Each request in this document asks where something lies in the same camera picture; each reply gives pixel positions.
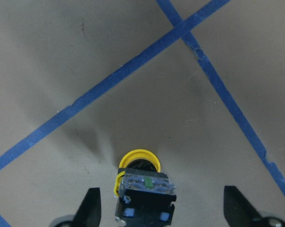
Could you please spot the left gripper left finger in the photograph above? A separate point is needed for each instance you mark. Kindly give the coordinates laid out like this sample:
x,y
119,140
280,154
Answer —
x,y
89,212

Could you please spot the yellow push button switch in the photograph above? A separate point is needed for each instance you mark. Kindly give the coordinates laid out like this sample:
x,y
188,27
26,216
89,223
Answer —
x,y
145,195

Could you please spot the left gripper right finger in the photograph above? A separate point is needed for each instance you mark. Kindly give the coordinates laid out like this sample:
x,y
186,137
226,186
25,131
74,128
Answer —
x,y
237,210

